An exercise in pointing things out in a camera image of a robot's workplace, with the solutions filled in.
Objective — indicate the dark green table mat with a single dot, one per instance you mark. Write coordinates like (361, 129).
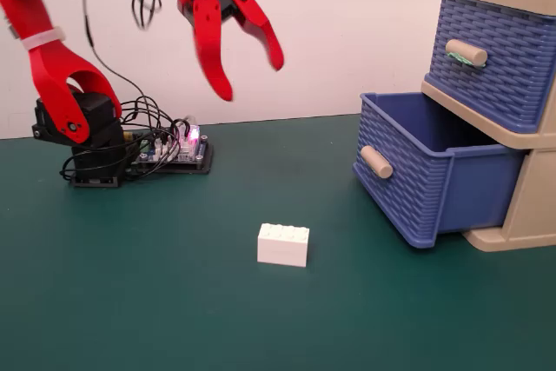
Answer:
(174, 301)

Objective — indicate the white zip tie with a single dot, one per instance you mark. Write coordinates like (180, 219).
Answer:
(43, 38)

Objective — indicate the motor controller circuit board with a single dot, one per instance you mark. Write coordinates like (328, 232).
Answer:
(195, 158)

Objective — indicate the white toy brick cube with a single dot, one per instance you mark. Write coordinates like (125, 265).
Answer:
(282, 245)

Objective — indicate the red robot arm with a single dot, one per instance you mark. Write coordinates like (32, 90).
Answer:
(43, 71)

